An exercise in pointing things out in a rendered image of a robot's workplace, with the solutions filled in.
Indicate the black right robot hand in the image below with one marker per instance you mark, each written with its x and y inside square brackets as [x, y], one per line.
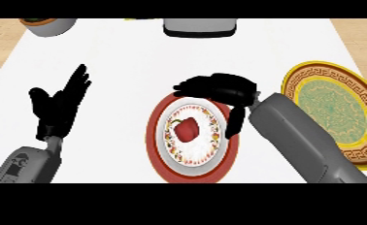
[224, 90]

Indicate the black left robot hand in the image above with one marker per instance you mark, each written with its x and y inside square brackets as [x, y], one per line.
[62, 106]

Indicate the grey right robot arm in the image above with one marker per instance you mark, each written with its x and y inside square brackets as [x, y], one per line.
[301, 141]

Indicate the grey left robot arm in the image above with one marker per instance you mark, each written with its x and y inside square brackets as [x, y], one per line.
[35, 164]

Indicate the red bell pepper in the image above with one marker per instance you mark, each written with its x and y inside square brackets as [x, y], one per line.
[187, 128]

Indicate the red-rimmed white floral plate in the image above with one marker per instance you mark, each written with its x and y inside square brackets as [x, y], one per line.
[192, 144]

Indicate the yellow green patterned plate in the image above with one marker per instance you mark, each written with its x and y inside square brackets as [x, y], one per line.
[331, 106]

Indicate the grey appliance with black base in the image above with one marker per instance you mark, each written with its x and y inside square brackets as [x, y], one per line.
[201, 27]

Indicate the grey pot with brown rim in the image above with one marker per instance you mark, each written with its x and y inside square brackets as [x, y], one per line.
[48, 25]

